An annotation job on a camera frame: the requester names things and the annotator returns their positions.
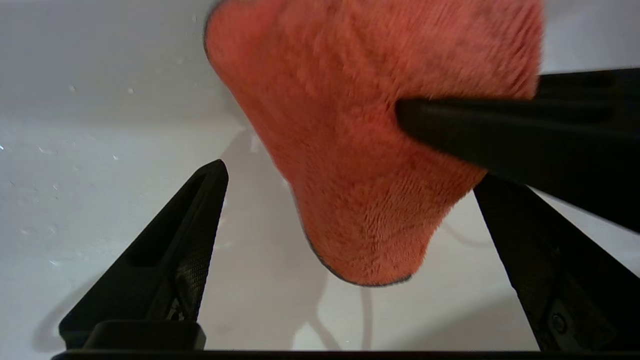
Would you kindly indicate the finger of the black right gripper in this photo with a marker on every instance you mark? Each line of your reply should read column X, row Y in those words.
column 525, row 140
column 590, row 85

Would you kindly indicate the orange microfibre cloth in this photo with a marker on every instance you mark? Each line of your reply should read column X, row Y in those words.
column 360, row 165

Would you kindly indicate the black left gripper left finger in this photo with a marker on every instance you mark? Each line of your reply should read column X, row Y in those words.
column 170, row 260

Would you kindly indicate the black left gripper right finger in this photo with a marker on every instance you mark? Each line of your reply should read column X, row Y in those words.
column 565, row 280

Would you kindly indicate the white ceramic sink basin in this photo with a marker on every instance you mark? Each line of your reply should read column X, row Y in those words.
column 100, row 200

